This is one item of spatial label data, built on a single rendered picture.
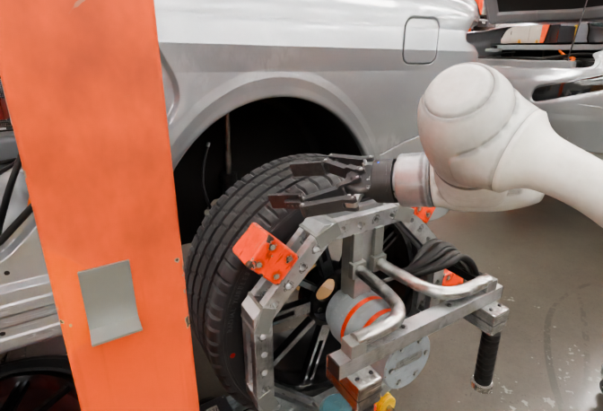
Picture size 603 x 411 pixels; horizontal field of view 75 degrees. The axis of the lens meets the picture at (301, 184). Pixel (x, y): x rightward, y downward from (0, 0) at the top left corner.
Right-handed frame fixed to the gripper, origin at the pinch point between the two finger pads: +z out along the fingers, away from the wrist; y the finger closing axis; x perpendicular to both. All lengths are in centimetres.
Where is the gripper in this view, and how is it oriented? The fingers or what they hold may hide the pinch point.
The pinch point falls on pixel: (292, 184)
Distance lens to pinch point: 75.7
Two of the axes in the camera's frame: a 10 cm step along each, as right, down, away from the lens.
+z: -8.9, 0.3, 4.6
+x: -2.9, -8.1, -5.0
